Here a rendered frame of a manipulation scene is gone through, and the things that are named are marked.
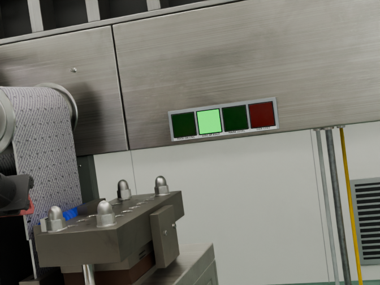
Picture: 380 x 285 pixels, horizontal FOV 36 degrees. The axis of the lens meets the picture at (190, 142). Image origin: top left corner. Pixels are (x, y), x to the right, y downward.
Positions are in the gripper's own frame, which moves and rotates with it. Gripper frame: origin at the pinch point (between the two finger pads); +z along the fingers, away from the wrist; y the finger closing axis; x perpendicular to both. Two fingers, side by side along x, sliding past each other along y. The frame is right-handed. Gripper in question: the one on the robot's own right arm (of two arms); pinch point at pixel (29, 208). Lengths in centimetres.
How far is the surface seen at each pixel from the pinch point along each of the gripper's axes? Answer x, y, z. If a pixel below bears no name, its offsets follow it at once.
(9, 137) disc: 11.0, -0.5, -9.0
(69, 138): 20.1, 0.3, 11.4
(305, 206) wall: 83, 27, 256
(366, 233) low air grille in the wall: 65, 61, 264
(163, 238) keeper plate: -2.9, 22.0, 15.2
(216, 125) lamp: 24.0, 31.4, 20.9
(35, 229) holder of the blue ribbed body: -3.8, 1.5, 0.8
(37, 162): 9.7, 0.2, 0.0
